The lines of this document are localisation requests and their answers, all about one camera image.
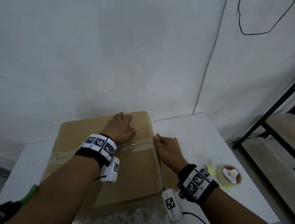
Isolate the person's left hand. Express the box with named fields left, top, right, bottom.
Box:
left=101, top=112, right=138, bottom=143

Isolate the person's right hand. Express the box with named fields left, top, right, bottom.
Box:
left=153, top=133, right=189, bottom=175

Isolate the yellow white tape dispenser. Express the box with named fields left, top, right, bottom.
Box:
left=203, top=158, right=242, bottom=199

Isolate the brown cardboard box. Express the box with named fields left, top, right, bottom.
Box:
left=39, top=111, right=185, bottom=208

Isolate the clear tape roll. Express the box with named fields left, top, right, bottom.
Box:
left=215, top=164, right=242, bottom=185

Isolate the person's left forearm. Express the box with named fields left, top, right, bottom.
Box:
left=4, top=155, right=101, bottom=224

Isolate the person's right forearm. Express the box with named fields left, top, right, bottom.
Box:
left=200, top=187, right=268, bottom=224

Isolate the black marker wristband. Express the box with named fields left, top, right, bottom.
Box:
left=74, top=134, right=117, bottom=170
left=177, top=164, right=220, bottom=206

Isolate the beige shelf board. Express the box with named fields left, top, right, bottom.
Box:
left=241, top=137, right=295, bottom=213
left=265, top=113, right=295, bottom=148

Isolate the black metal shelf rack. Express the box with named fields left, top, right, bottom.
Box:
left=232, top=83, right=295, bottom=215

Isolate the green shirt sleeve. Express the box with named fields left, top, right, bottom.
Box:
left=21, top=184, right=38, bottom=206

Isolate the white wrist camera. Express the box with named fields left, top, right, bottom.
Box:
left=161, top=189, right=184, bottom=223
left=100, top=157, right=120, bottom=184

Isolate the black wall cable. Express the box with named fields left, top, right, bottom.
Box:
left=238, top=0, right=295, bottom=35

